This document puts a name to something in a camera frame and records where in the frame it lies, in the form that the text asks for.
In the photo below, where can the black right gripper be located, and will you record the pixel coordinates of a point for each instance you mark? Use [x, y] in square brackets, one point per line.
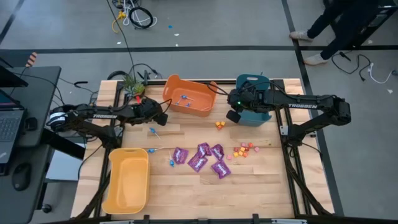
[248, 99]

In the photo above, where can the person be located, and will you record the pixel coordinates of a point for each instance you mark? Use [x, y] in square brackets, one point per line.
[342, 18]

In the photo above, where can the black monitor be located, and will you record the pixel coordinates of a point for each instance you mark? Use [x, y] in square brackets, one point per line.
[11, 79]

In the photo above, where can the orange black striped object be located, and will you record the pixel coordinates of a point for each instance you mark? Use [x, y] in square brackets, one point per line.
[31, 59]

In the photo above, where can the black equipment case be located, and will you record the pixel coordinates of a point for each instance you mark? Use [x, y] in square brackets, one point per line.
[390, 12]

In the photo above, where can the black computer mouse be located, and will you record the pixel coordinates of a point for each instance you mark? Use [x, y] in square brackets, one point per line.
[21, 176]

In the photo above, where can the yellow plastic bin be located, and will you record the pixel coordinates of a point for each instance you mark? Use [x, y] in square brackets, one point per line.
[127, 183]

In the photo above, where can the silver metal bracket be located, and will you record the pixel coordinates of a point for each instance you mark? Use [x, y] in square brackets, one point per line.
[116, 222]
[289, 221]

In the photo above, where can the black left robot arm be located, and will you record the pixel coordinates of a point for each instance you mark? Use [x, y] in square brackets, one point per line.
[104, 116]

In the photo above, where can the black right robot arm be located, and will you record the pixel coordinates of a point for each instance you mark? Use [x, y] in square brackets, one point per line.
[303, 105]

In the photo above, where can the purple Skittles candy bag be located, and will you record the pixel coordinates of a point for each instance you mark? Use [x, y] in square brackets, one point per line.
[197, 162]
[180, 155]
[217, 152]
[203, 150]
[221, 169]

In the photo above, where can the small potted green plant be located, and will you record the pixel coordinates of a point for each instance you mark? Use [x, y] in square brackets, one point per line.
[133, 87]

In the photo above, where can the white panel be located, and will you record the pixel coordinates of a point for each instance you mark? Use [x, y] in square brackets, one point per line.
[63, 168]

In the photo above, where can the black aluminium table frame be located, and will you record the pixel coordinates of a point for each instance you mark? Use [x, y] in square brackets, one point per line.
[154, 82]

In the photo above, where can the black desk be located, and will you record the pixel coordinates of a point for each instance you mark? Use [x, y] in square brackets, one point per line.
[40, 93]

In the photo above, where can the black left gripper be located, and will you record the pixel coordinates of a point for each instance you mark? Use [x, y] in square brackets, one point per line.
[149, 109]

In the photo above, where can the dark laptop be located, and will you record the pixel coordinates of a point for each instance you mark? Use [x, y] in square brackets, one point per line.
[9, 130]

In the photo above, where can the orange plastic bin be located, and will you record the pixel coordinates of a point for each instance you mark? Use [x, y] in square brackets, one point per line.
[199, 93]

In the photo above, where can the black caster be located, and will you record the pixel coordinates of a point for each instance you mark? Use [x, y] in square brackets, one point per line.
[47, 208]

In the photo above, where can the white shoe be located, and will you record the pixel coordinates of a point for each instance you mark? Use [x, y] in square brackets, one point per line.
[314, 59]
[300, 35]

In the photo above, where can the small red tag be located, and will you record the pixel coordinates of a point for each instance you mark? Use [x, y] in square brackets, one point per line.
[137, 99]

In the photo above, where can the teal plastic bin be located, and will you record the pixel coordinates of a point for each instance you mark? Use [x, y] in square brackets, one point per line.
[258, 119]

